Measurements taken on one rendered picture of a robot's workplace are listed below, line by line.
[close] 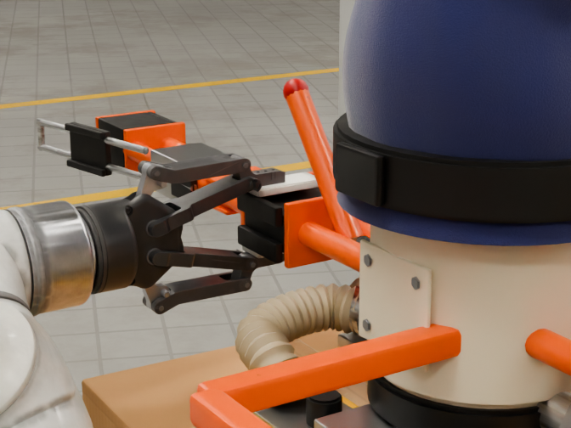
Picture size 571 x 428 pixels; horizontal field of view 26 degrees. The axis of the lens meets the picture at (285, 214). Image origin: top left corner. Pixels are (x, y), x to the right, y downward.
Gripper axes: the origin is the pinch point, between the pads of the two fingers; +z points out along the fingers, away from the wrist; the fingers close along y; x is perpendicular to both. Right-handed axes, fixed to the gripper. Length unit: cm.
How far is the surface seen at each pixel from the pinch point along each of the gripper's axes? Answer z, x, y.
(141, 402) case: -16.5, 3.1, 13.6
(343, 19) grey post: 179, -251, 26
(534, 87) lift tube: -4.6, 36.4, -18.4
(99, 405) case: -19.2, 0.3, 14.3
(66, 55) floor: 253, -683, 108
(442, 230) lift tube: -8.5, 32.8, -8.8
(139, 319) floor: 90, -229, 108
